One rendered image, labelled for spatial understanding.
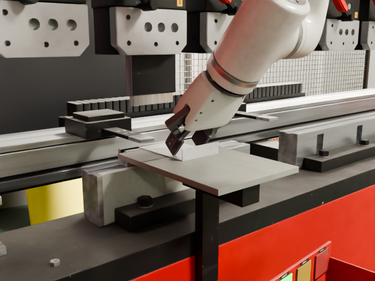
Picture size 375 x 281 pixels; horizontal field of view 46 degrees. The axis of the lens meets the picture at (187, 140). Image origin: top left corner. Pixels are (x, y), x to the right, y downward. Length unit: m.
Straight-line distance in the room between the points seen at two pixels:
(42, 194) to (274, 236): 2.18
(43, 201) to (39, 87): 1.76
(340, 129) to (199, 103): 0.69
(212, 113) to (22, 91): 0.69
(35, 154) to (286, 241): 0.57
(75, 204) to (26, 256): 2.27
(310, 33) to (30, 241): 0.55
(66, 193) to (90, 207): 2.13
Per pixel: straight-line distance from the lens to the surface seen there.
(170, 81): 0.87
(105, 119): 1.04
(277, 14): 0.61
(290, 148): 1.18
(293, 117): 1.58
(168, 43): 0.82
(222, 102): 0.70
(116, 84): 1.40
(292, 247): 1.03
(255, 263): 0.95
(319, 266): 0.85
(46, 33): 0.71
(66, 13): 0.72
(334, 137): 1.30
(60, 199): 2.97
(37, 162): 1.03
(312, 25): 0.70
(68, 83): 1.33
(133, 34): 0.78
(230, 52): 0.65
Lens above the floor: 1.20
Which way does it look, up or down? 12 degrees down
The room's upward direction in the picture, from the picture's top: straight up
